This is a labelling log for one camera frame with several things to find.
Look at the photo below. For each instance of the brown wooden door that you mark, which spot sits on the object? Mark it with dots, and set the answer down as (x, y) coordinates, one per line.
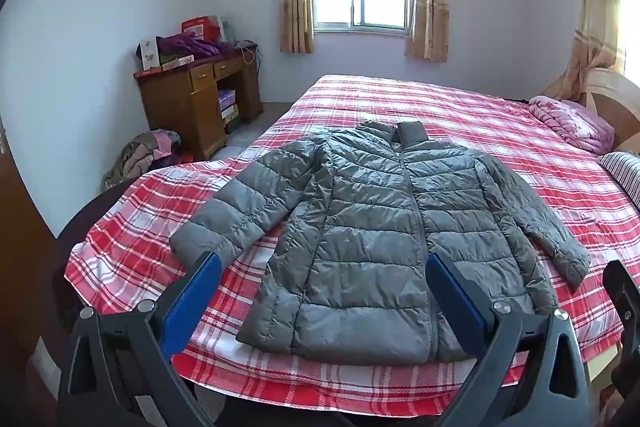
(22, 247)

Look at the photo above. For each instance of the purple clothes pile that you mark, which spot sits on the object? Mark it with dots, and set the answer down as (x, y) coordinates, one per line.
(192, 47)

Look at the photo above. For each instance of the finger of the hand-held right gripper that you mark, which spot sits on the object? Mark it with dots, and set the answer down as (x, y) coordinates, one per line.
(622, 292)

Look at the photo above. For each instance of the grey puffer jacket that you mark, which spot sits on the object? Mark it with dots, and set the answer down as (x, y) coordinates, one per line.
(360, 232)

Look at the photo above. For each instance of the white upright box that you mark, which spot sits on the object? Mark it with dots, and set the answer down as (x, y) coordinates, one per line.
(149, 53)

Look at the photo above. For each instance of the pink folded quilt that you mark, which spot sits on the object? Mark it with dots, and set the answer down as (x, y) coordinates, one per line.
(575, 124)

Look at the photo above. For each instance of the brown wooden desk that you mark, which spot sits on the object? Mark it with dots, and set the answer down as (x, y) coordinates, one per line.
(175, 107)

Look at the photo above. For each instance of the bed with red plaid sheet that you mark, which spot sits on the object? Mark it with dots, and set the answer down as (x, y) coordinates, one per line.
(450, 117)

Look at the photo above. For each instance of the stacked boxes under desk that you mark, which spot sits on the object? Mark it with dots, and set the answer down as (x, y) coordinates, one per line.
(227, 104)

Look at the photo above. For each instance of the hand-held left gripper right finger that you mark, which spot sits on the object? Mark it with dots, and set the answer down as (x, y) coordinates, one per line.
(457, 302)

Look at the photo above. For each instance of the cream wooden headboard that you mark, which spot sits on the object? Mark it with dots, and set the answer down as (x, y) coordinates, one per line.
(612, 92)

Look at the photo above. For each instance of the red cardboard box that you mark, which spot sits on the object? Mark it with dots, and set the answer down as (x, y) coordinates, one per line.
(200, 28)

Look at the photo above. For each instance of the striped pillow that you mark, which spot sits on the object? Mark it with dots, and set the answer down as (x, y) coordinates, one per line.
(622, 177)

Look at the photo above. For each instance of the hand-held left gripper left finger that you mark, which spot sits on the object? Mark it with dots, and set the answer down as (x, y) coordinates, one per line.
(192, 302)

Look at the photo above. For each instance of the heap of mixed clothes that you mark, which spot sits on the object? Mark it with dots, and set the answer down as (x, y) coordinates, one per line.
(145, 154)

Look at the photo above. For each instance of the flat pink white box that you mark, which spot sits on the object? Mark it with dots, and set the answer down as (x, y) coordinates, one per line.
(172, 63)

